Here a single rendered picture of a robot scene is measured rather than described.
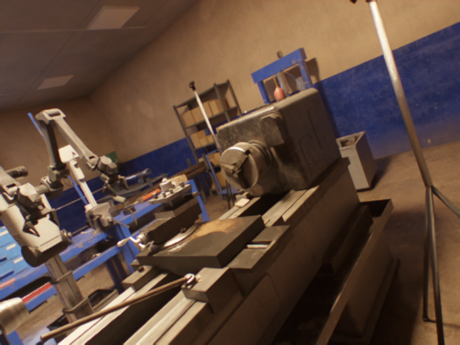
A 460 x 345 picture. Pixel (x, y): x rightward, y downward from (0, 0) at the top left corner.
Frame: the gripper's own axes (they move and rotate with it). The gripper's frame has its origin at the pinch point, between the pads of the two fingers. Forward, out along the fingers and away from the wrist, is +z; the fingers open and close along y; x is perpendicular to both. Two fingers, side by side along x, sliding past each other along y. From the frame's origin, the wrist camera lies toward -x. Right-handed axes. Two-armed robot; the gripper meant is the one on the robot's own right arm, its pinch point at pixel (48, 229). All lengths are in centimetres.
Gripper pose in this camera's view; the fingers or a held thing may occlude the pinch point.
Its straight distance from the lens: 166.8
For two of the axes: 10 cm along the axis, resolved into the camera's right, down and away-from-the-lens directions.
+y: 4.8, -3.4, 8.1
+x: -4.9, 6.6, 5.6
